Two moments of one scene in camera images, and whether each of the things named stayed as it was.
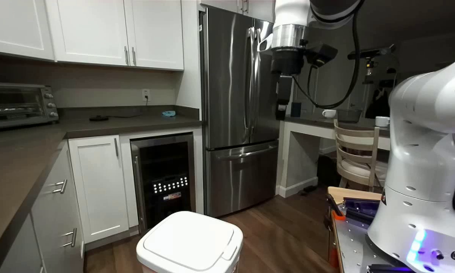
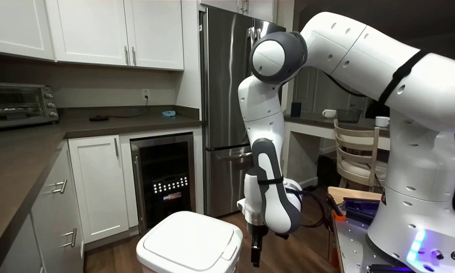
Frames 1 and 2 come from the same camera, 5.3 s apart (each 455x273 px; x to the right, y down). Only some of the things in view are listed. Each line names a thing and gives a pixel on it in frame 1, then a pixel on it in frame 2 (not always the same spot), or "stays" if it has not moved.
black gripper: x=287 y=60 to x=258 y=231
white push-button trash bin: x=188 y=242 stays
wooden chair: x=356 y=155 stays
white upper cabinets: x=146 y=34 stays
